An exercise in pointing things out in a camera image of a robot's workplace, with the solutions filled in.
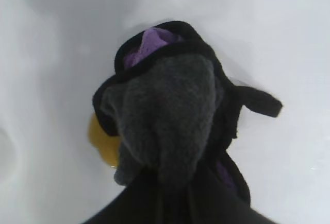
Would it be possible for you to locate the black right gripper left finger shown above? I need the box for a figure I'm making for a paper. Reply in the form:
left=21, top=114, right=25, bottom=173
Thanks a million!
left=84, top=174, right=162, bottom=224

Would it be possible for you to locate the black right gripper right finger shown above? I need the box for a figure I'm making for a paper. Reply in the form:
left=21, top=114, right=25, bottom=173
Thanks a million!
left=188, top=174, right=253, bottom=224

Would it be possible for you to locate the dark grey purple cloth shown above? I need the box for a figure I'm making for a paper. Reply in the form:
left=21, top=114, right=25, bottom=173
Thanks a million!
left=92, top=20, right=284, bottom=209

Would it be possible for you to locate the brown liquid spill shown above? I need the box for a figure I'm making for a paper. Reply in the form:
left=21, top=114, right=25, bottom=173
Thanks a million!
left=87, top=114, right=122, bottom=168

